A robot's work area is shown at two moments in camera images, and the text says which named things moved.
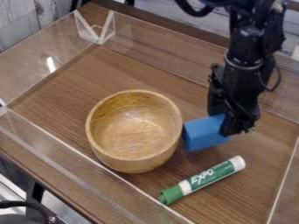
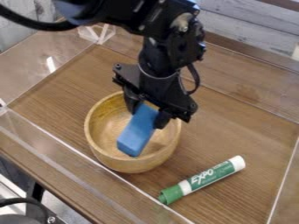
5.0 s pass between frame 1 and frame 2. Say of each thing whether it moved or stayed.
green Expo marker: stayed
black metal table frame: stayed
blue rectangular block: moved
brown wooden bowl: stayed
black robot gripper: moved
